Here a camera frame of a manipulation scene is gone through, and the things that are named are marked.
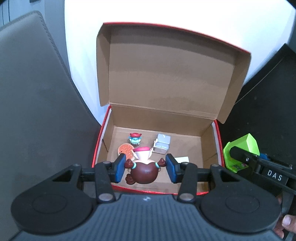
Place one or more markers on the person's right hand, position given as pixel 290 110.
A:
pixel 288 221

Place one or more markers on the pale purple cube toy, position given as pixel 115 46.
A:
pixel 163 143

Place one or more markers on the blue figure toy red hat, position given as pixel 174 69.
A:
pixel 135 139

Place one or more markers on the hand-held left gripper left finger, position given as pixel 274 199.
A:
pixel 120 168

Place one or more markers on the black mat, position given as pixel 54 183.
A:
pixel 266 104

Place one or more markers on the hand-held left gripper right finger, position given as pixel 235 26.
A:
pixel 171 168

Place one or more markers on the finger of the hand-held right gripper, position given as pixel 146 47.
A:
pixel 241 155
pixel 266 158

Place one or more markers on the red cardboard box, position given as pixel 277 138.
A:
pixel 166 81

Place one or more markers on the brown figure toy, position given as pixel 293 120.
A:
pixel 144 173

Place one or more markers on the white charger plug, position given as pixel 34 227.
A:
pixel 182 159

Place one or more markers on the green hexagonal box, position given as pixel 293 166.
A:
pixel 251 143

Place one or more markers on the burger toy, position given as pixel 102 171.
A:
pixel 124 149

